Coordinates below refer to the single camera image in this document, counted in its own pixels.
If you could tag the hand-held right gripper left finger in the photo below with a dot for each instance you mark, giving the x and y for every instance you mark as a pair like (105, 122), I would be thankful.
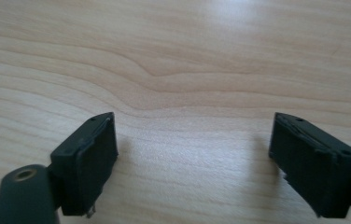
(85, 165)

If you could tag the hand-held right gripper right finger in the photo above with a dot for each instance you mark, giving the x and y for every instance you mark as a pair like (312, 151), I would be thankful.
(315, 171)

